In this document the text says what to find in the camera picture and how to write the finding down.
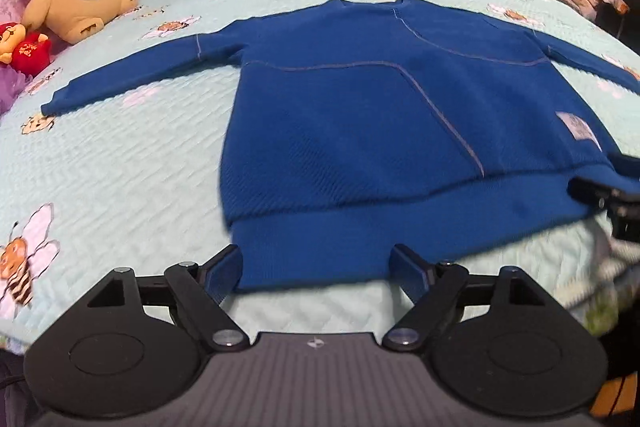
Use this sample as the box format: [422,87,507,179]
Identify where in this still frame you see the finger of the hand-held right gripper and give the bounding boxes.
[567,176,640,242]

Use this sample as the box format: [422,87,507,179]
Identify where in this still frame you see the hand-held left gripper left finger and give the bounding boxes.
[87,243,251,352]

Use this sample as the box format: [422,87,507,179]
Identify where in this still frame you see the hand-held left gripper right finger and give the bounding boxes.
[382,243,547,353]

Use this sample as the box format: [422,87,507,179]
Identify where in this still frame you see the blue sweater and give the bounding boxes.
[40,0,640,293]

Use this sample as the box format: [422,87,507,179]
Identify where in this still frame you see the floral bed sheet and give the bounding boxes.
[550,227,640,339]

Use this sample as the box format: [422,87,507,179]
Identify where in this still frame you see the bee print bedspread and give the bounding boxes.
[0,0,640,358]

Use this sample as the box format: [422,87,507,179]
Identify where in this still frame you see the dark furniture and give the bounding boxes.
[595,0,640,56]

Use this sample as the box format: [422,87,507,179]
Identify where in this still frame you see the doll in purple ruffled dress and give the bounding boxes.
[0,67,34,118]

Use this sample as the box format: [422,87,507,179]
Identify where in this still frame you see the red plush toy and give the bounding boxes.
[0,22,52,78]

